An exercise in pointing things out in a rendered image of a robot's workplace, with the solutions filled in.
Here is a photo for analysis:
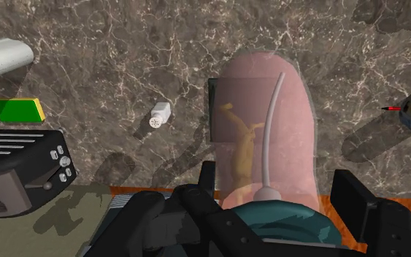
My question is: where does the white cylinder roll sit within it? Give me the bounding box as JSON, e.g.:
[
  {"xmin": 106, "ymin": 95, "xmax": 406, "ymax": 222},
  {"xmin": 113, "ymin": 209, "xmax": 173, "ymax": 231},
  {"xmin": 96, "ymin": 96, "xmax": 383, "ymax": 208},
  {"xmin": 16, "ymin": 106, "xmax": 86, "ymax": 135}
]
[{"xmin": 0, "ymin": 38, "xmax": 35, "ymax": 83}]

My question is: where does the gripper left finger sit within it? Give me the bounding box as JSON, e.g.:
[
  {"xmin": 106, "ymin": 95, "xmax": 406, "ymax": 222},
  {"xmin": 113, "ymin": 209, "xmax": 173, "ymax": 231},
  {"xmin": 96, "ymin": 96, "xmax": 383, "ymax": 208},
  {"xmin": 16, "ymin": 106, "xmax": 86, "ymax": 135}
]
[{"xmin": 82, "ymin": 161, "xmax": 249, "ymax": 257}]

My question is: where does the white salt shaker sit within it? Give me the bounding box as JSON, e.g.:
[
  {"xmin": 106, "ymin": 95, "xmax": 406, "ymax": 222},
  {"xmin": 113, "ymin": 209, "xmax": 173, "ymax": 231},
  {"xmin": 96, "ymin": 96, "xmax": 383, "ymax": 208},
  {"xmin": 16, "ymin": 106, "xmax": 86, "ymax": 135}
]
[{"xmin": 149, "ymin": 101, "xmax": 172, "ymax": 129}]

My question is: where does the green and yellow sponge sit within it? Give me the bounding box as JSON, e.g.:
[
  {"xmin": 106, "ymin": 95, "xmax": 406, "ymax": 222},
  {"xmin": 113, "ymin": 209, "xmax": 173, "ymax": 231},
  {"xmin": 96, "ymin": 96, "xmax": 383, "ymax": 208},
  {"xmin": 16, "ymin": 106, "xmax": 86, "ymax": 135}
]
[{"xmin": 0, "ymin": 98, "xmax": 47, "ymax": 124}]

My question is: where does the black toaster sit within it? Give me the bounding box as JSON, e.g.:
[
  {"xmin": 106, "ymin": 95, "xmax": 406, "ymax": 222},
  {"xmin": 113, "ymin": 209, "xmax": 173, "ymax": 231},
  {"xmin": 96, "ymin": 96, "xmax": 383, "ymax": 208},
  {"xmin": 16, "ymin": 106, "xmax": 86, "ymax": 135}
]
[{"xmin": 0, "ymin": 128, "xmax": 79, "ymax": 219}]

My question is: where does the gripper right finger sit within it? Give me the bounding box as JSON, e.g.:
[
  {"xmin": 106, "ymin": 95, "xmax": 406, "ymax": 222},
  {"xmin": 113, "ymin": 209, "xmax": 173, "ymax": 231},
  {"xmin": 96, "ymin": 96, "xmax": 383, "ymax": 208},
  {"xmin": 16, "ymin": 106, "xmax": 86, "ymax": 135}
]
[{"xmin": 329, "ymin": 169, "xmax": 411, "ymax": 257}]

